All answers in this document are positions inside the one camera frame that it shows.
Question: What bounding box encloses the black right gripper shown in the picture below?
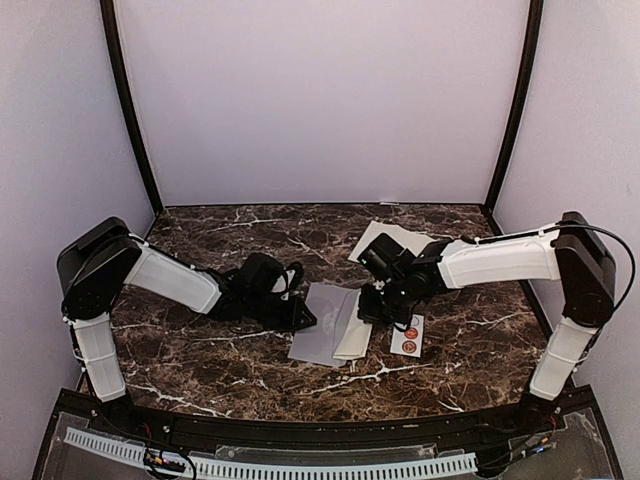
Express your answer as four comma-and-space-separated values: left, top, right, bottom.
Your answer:
358, 276, 414, 326

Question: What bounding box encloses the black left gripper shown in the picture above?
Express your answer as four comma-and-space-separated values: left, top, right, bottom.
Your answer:
245, 291, 316, 331

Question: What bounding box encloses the grey envelope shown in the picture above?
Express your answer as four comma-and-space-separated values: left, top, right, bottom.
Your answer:
288, 283, 359, 368

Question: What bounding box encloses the beige lined letter paper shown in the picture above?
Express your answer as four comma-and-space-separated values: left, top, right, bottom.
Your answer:
333, 318, 372, 361

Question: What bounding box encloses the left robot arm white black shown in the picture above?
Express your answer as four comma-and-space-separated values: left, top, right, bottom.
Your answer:
56, 217, 317, 436

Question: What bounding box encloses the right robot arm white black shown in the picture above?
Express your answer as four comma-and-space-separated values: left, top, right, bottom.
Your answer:
357, 211, 627, 434

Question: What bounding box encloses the red round seal sticker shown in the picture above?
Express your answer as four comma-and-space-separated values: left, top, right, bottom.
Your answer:
404, 327, 419, 340

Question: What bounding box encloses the wax seal sticker sheet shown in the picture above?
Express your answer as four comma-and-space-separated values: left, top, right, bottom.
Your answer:
390, 314, 424, 358

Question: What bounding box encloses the brown round seal sticker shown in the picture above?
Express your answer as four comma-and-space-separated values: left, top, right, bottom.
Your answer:
402, 340, 418, 354

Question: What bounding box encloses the white folded paper sheet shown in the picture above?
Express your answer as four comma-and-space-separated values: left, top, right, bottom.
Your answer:
348, 220, 441, 263

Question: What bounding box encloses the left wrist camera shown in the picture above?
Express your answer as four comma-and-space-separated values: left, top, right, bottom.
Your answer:
265, 262, 304, 300

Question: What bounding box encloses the black front rail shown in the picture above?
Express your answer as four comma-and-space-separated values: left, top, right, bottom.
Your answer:
54, 384, 596, 451

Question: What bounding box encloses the white slotted cable duct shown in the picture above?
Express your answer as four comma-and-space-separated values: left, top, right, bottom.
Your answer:
64, 427, 477, 479

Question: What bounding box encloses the black right frame post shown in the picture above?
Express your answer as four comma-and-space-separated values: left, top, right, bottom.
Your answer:
483, 0, 544, 216

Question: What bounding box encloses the black frame post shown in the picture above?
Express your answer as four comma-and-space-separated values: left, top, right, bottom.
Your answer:
483, 0, 544, 216
99, 0, 164, 217

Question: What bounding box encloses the black left frame post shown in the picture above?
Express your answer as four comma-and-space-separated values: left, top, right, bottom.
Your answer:
99, 0, 164, 217

